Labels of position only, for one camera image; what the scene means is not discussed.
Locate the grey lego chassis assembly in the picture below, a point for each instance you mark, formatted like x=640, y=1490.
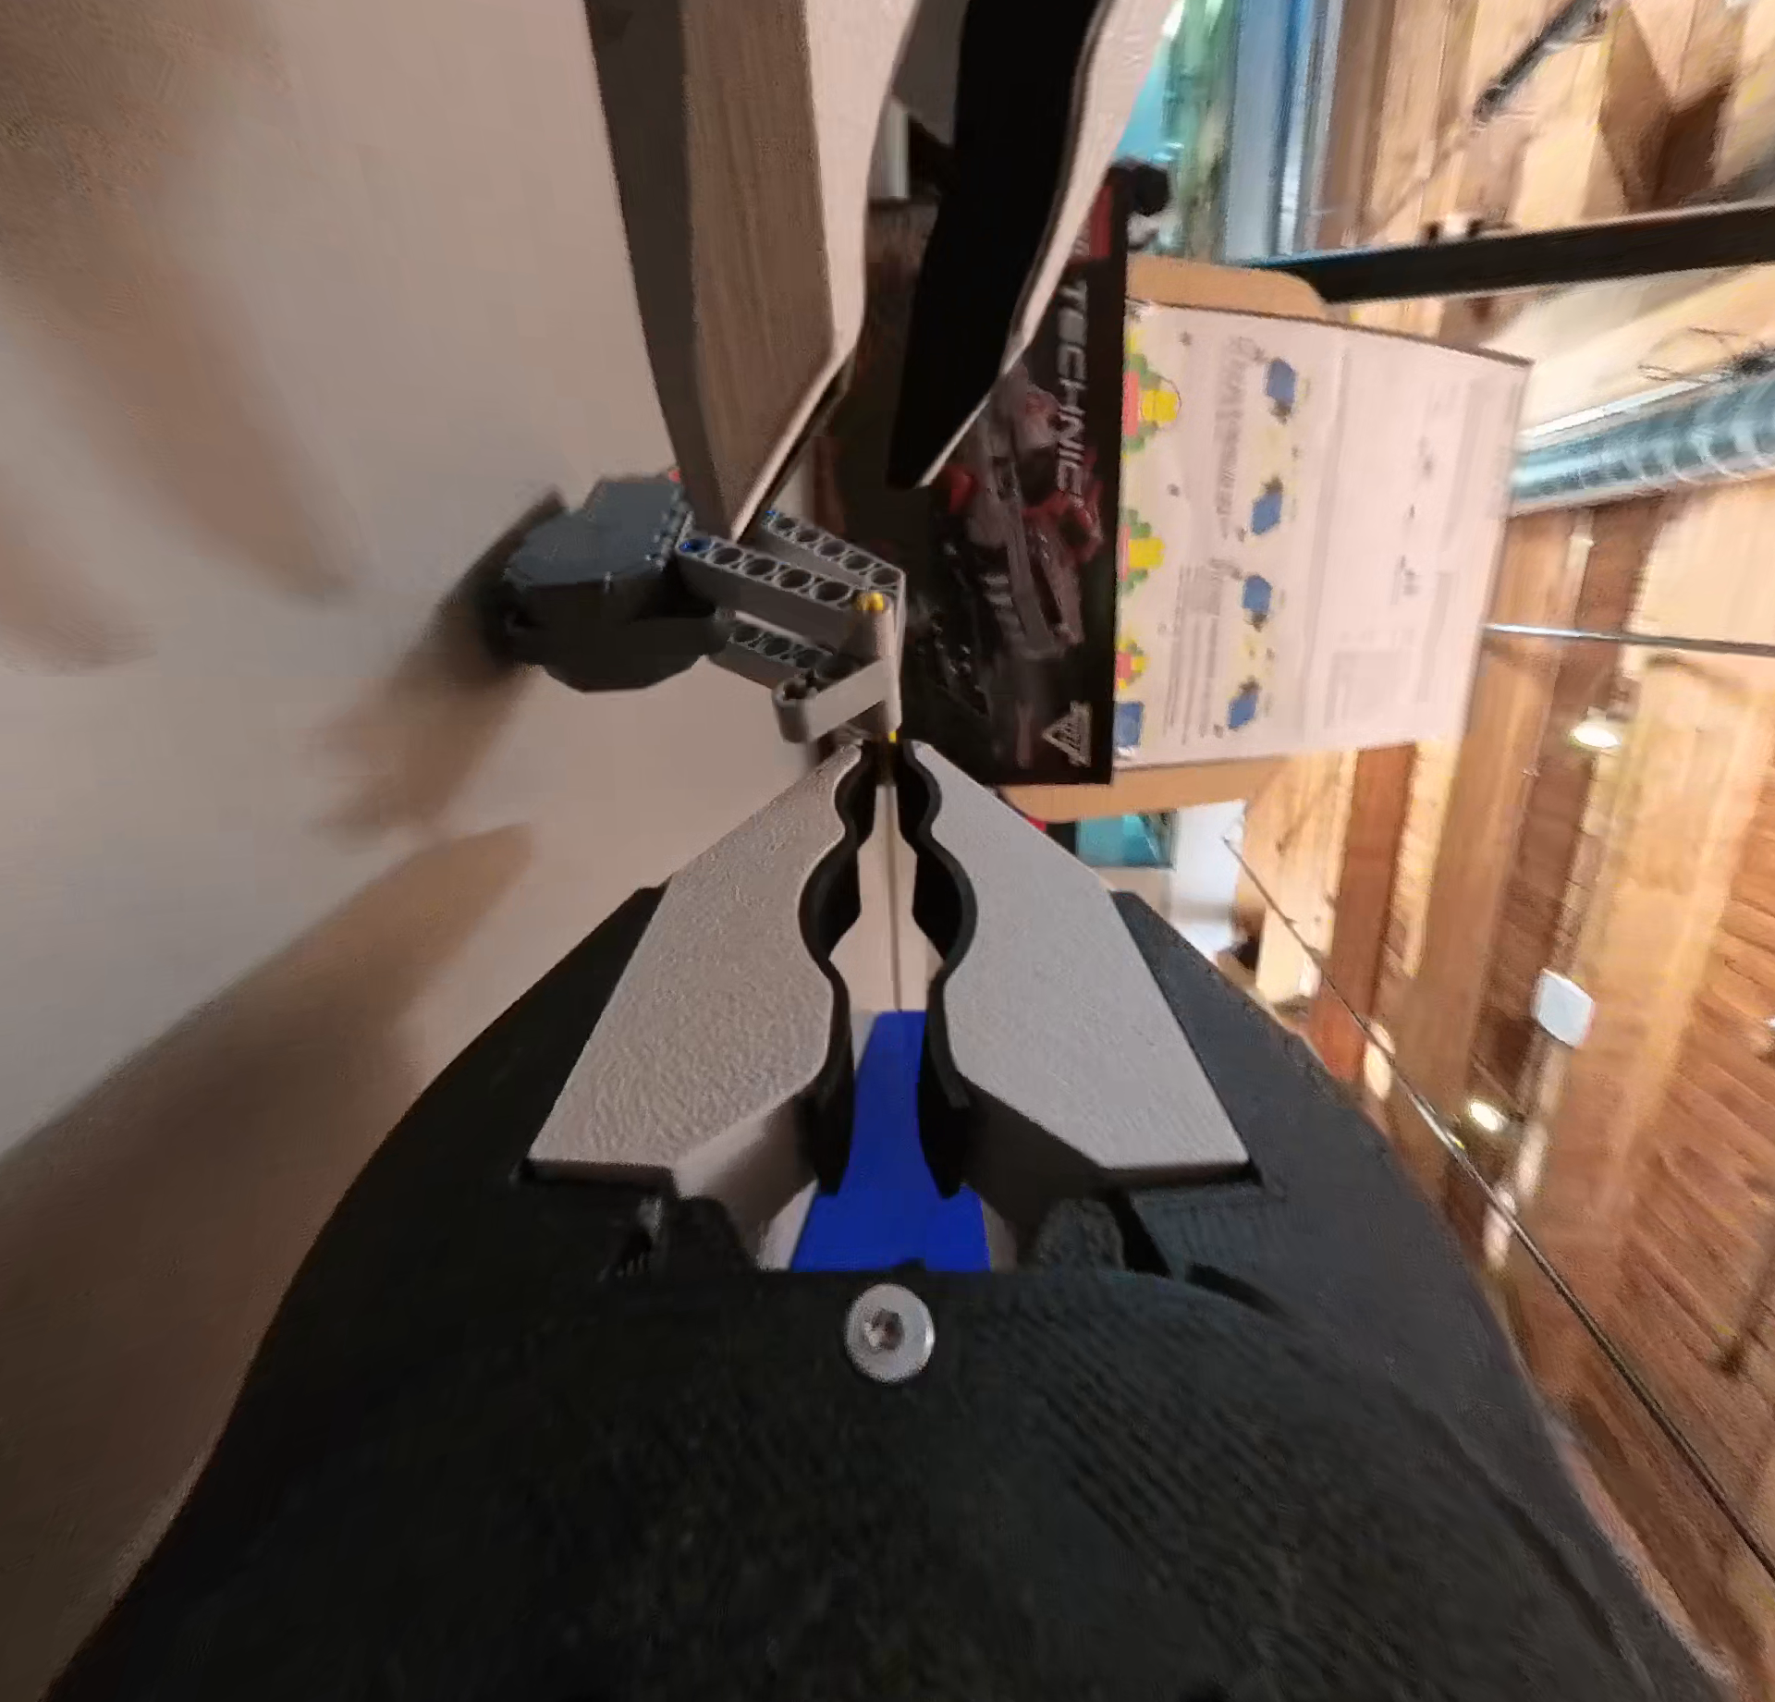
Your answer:
x=610, y=593

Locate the black metal bar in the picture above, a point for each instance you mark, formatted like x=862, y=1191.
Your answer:
x=1525, y=252

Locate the black lego set box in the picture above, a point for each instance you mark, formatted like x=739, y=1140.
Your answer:
x=1026, y=551

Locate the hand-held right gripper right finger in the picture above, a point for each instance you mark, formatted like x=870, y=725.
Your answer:
x=1082, y=1037

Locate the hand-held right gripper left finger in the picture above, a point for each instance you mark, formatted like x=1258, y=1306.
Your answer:
x=693, y=1037

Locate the blue plastic storage bin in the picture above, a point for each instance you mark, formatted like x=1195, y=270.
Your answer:
x=888, y=1175

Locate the printed instruction sheet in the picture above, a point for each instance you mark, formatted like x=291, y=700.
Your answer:
x=1387, y=551

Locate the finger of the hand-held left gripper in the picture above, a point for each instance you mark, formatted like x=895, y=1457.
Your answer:
x=721, y=204
x=1123, y=38

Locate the silver ventilation duct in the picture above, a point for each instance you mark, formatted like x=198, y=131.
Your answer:
x=1664, y=440

